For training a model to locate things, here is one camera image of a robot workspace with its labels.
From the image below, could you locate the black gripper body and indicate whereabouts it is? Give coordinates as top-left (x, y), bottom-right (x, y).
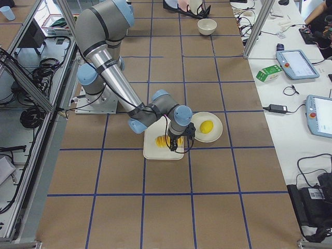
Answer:
top-left (167, 130), bottom-right (182, 146)

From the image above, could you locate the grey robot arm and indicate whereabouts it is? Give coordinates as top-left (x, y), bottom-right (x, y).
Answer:
top-left (75, 1), bottom-right (196, 151)

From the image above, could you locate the cream round plate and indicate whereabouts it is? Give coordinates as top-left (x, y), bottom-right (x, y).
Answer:
top-left (191, 112), bottom-right (223, 143)

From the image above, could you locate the pink plate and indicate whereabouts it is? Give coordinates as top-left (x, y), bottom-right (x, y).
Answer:
top-left (177, 0), bottom-right (190, 12)

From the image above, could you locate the cream plate in rack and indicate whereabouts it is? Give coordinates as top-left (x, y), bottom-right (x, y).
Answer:
top-left (189, 0), bottom-right (202, 15)

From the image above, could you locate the white rectangular tray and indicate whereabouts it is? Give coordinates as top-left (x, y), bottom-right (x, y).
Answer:
top-left (143, 117), bottom-right (184, 160)

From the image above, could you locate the yellow lemon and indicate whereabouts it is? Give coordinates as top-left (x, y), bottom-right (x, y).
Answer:
top-left (200, 120), bottom-right (214, 134)

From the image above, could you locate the black power adapter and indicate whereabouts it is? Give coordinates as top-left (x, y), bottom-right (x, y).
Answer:
top-left (269, 104), bottom-right (288, 114)

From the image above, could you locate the green white carton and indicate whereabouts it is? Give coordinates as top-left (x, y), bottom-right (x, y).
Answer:
top-left (256, 64), bottom-right (282, 82)

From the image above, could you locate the cream bowl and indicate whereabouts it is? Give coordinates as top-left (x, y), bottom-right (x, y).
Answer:
top-left (197, 19), bottom-right (217, 36)

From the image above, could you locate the black dish rack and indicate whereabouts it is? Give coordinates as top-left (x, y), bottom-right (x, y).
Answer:
top-left (163, 0), bottom-right (211, 19)

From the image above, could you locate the blue teach pendant far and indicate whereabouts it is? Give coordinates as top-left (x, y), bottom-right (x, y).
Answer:
top-left (275, 50), bottom-right (320, 80)

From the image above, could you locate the blue teach pendant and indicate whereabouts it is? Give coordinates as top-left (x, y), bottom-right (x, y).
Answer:
top-left (306, 95), bottom-right (332, 138)
top-left (275, 50), bottom-right (320, 80)

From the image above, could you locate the blue teach pendant near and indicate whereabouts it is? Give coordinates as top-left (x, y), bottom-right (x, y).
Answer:
top-left (306, 95), bottom-right (332, 138)

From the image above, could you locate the black device on desk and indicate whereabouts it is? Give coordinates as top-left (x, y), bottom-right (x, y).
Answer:
top-left (287, 173), bottom-right (331, 243)

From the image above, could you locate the light blue cup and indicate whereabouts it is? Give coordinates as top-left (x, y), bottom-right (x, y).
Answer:
top-left (0, 6), bottom-right (16, 21)

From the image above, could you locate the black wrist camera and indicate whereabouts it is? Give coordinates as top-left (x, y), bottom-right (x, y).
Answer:
top-left (186, 122), bottom-right (196, 139)

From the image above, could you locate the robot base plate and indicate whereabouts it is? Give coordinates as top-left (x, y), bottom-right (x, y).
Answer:
top-left (74, 87), bottom-right (118, 115)

